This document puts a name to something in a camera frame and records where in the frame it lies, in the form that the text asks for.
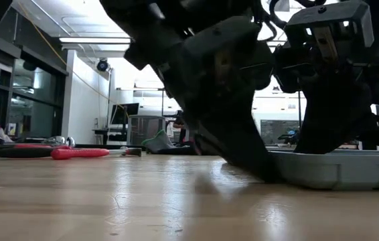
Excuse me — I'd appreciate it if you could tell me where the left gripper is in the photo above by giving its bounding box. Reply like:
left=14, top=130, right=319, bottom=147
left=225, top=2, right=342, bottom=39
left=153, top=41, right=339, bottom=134
left=98, top=0, right=274, bottom=135

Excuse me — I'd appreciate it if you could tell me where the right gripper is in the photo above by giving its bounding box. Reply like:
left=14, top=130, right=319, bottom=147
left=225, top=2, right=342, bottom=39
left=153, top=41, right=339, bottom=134
left=273, top=0, right=379, bottom=155

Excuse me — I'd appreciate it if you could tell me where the grey plastic tool case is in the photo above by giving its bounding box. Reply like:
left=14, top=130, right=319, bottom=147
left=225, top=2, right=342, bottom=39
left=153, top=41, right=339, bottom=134
left=269, top=149, right=379, bottom=191

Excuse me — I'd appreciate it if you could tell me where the red bar tool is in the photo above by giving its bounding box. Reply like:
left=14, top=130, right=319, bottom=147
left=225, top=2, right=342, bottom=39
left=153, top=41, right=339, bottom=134
left=51, top=147, right=143, bottom=161

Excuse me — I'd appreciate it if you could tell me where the black red-tipped long tool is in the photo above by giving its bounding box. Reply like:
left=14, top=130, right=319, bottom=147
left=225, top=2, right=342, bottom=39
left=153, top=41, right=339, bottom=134
left=0, top=147, right=55, bottom=159

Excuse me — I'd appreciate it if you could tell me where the grey office chair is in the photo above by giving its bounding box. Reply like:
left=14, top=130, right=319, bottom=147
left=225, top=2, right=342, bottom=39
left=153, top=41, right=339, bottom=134
left=127, top=114, right=167, bottom=145

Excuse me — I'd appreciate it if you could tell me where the dark desk monitor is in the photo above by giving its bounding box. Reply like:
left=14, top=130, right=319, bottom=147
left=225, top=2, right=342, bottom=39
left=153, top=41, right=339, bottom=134
left=110, top=102, right=140, bottom=125

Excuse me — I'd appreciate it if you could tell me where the black ceiling spotlight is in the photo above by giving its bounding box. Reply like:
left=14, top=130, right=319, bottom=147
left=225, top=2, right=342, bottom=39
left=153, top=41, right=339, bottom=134
left=96, top=58, right=110, bottom=72

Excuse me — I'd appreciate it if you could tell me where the ceiling light strip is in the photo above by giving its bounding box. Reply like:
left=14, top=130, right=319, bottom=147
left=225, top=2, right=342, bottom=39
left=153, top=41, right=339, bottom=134
left=58, top=36, right=132, bottom=44

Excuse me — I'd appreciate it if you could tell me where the shiny metal object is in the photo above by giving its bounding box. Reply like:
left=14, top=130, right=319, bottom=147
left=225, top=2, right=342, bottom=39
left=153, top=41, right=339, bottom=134
left=44, top=135, right=76, bottom=148

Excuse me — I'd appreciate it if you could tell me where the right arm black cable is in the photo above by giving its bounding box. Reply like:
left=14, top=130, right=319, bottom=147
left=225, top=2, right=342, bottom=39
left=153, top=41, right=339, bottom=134
left=252, top=0, right=327, bottom=31

